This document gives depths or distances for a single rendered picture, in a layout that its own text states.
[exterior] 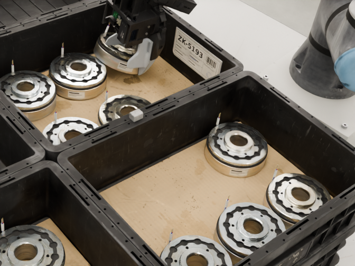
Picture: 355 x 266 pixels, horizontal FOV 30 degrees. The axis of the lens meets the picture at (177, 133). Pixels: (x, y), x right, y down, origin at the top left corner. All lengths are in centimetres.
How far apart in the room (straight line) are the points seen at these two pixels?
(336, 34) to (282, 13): 199
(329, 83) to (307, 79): 4
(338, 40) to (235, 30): 53
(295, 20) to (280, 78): 180
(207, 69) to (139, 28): 17
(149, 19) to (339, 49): 33
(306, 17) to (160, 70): 200
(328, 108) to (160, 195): 45
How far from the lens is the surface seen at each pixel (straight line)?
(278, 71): 139
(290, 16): 320
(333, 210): 96
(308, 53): 135
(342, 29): 119
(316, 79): 135
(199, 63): 123
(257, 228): 100
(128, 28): 112
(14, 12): 142
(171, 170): 108
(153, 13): 114
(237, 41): 164
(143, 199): 103
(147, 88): 123
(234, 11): 175
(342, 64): 116
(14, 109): 102
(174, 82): 126
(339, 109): 135
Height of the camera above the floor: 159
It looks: 42 degrees down
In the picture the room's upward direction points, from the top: 10 degrees clockwise
